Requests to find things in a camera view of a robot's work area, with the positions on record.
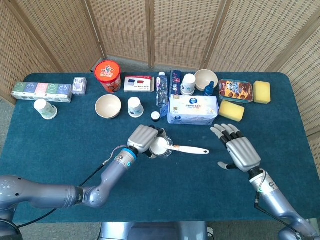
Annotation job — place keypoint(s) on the bamboo folding screen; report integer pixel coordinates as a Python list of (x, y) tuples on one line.
[(180, 32)]

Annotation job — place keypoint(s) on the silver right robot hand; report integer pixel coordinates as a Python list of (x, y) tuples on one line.
[(243, 153)]

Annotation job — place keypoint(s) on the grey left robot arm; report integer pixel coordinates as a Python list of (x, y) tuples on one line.
[(50, 193)]

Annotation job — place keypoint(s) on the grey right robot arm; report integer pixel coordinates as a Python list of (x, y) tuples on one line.
[(277, 200)]

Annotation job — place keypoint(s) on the blue white tissue pack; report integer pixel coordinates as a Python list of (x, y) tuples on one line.
[(192, 111)]

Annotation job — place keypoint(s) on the beige plastic bowl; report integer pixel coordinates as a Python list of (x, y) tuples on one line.
[(108, 106), (203, 77)]

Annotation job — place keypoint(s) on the red instant noodle tub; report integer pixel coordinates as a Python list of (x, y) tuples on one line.
[(108, 75)]

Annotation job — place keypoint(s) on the paper cup blue flower print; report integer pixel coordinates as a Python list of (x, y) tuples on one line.
[(188, 85), (135, 107)]

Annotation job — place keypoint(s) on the teal tablecloth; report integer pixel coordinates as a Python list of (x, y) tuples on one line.
[(175, 190)]

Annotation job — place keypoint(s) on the yellow sponge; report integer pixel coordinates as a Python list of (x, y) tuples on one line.
[(262, 92), (231, 111)]

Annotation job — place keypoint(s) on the paper cup green print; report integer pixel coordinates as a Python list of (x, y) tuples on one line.
[(46, 110)]

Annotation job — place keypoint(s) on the clear plastic water bottle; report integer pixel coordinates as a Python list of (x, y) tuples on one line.
[(162, 90)]

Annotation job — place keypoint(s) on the brown cookie package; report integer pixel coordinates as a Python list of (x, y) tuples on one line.
[(236, 88)]

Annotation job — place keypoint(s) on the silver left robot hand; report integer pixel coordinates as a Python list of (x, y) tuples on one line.
[(142, 138)]

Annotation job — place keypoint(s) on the multicolour pocket tissue multipack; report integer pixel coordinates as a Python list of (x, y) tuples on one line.
[(41, 91)]

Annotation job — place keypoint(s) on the grey robot torso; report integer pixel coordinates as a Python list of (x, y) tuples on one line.
[(155, 231)]

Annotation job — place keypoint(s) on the blue spray bottle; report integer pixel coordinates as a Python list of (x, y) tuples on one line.
[(209, 89)]

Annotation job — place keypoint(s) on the white and red card box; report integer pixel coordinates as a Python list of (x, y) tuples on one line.
[(138, 83)]

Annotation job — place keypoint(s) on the dark blue patterned box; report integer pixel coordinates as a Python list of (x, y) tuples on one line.
[(175, 82)]

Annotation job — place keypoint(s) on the white measuring scoop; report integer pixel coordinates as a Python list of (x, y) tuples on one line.
[(190, 149)]

